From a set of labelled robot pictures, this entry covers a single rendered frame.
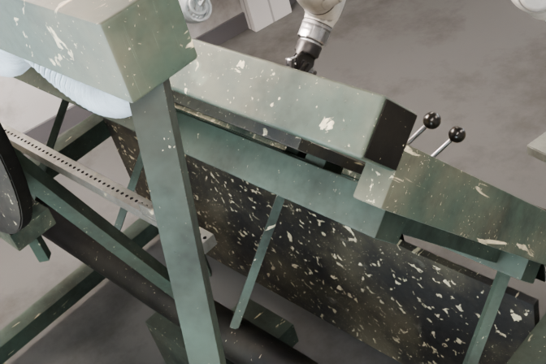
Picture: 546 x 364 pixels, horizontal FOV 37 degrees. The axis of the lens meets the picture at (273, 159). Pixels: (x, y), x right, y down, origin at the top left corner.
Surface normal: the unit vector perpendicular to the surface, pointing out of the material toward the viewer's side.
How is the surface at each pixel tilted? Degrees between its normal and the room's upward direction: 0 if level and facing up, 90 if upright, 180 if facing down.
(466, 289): 90
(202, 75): 40
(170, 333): 0
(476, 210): 90
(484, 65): 0
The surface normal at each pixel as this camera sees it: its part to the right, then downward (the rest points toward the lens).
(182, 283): 0.00, 0.51
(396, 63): -0.24, -0.77
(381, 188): -0.62, -0.22
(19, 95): 0.56, 0.39
